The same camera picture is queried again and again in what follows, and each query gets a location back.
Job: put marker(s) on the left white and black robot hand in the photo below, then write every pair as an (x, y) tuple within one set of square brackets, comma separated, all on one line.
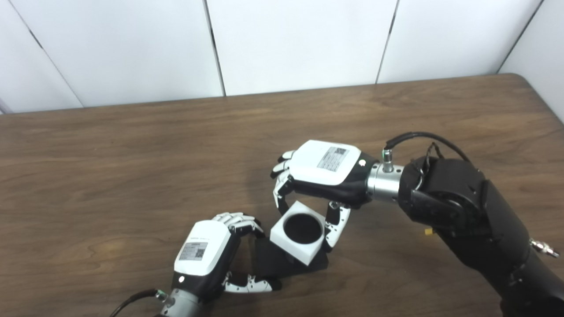
[(202, 255)]

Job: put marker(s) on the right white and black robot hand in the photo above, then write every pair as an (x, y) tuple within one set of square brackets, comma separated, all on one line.
[(321, 165)]

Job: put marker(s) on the black peg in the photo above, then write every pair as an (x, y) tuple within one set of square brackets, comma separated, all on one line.
[(275, 262)]

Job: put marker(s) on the white square piece with hole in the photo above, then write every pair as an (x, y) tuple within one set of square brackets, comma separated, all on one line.
[(304, 253)]

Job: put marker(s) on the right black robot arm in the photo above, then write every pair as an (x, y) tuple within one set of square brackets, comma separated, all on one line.
[(467, 207)]

